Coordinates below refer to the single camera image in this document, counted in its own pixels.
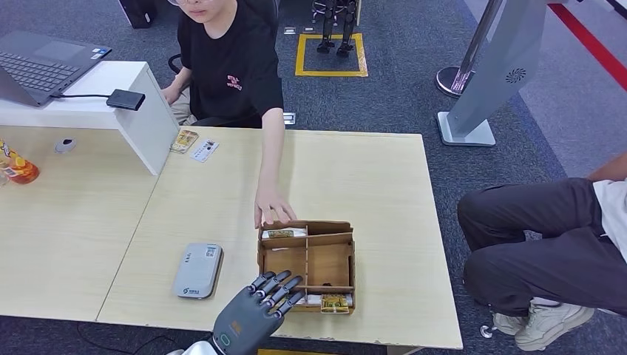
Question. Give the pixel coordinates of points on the person's right hand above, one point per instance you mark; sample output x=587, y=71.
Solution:
x=171, y=94

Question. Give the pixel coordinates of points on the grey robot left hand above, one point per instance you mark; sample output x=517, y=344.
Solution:
x=245, y=318

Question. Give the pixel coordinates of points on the person's left hand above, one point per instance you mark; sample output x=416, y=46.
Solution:
x=272, y=203

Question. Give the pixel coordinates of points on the white ID card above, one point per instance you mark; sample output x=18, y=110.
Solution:
x=203, y=151

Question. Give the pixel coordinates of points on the wooden divided organizer box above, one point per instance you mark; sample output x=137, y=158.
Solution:
x=328, y=264

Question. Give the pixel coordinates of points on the person's right forearm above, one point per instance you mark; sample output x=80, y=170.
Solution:
x=612, y=169
x=182, y=79

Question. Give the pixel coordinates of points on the person's left forearm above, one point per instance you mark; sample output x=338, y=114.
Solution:
x=273, y=147

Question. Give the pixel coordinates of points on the white card sleeve stack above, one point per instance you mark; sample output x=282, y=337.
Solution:
x=300, y=232
x=313, y=299

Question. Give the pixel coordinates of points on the person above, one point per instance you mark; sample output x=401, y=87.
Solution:
x=230, y=59
x=539, y=245

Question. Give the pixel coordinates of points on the white desk riser shelf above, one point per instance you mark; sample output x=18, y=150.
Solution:
x=142, y=127

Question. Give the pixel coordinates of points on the small black box device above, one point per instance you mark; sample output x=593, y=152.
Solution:
x=125, y=99

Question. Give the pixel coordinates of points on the silver floor socket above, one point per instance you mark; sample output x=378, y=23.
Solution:
x=289, y=118

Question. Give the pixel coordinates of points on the black case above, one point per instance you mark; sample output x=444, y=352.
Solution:
x=139, y=12

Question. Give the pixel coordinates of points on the dark grey laptop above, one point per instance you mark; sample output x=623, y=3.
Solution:
x=39, y=68

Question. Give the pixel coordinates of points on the yellow floor tape square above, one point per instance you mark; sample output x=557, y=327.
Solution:
x=333, y=73

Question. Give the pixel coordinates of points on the black humanoid robot legs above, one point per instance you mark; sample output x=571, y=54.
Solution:
x=327, y=29

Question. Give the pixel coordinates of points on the orange drink bottle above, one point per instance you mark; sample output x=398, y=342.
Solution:
x=19, y=171

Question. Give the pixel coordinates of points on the small chrome caster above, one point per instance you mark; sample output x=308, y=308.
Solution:
x=486, y=332

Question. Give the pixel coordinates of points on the beige sneaker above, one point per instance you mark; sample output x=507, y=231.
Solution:
x=504, y=323
x=553, y=326

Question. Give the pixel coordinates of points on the grey kiosk stand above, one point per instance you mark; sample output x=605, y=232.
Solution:
x=499, y=63

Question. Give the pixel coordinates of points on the red floor tape strip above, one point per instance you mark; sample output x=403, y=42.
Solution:
x=592, y=46

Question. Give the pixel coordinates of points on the chrome stanchion post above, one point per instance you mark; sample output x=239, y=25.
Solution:
x=453, y=81

